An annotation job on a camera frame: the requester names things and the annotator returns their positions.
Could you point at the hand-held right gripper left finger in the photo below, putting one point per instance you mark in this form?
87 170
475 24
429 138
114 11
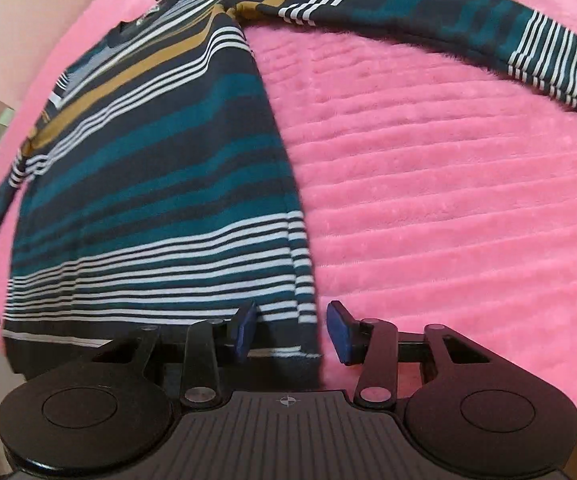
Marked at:
243 329

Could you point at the pink fleece blanket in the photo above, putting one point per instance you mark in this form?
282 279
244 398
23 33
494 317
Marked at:
443 185

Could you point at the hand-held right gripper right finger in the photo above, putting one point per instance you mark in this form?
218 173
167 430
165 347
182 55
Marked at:
341 334

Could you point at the striped knit sweater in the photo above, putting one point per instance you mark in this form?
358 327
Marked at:
143 185

